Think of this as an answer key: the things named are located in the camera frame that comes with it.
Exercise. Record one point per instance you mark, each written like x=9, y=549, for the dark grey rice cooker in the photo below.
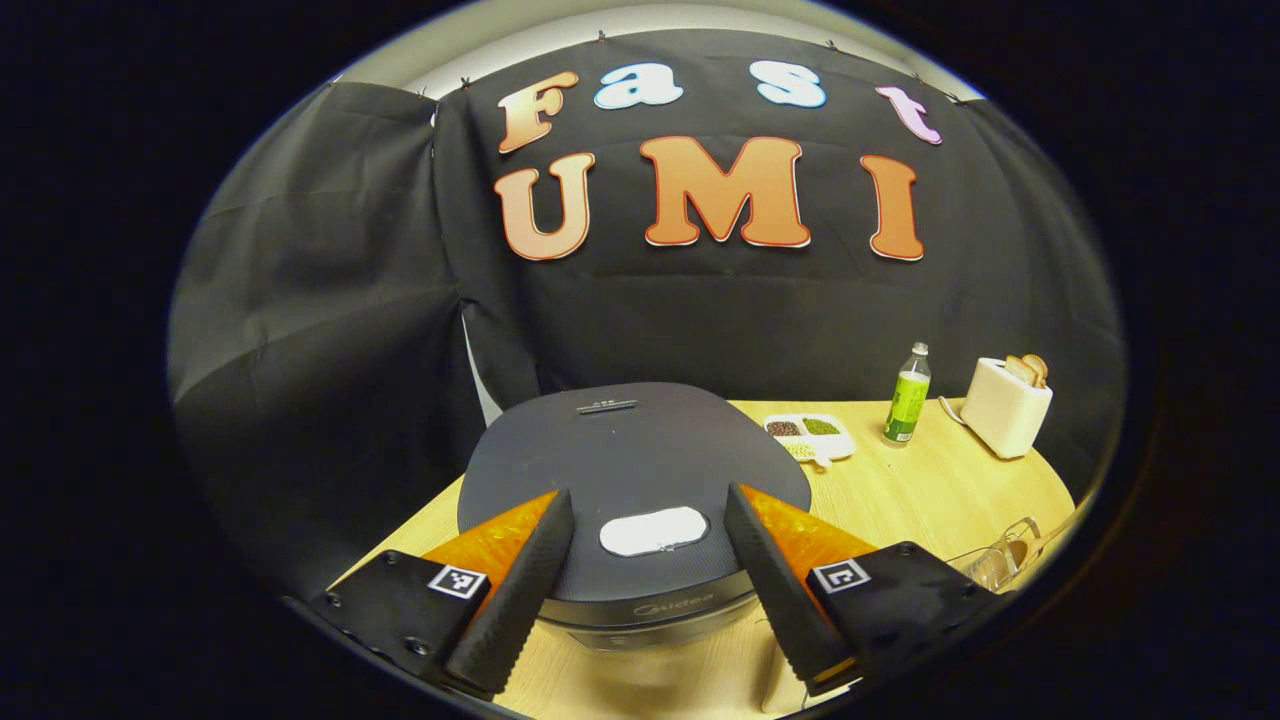
x=630, y=460

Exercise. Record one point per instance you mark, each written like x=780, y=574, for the white toaster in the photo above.
x=1003, y=415

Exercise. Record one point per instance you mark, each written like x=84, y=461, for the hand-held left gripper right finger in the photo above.
x=775, y=590

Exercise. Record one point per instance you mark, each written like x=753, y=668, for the wooden spoon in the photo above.
x=1015, y=553

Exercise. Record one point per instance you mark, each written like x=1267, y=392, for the green drink bottle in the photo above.
x=906, y=405

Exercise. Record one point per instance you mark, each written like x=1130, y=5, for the toast bread slice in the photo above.
x=1020, y=370
x=1037, y=368

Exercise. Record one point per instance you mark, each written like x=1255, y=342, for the black backdrop cloth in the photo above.
x=330, y=300

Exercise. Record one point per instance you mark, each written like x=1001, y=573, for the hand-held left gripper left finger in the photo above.
x=520, y=590

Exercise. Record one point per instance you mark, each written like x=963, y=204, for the white divided bean dish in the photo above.
x=810, y=435

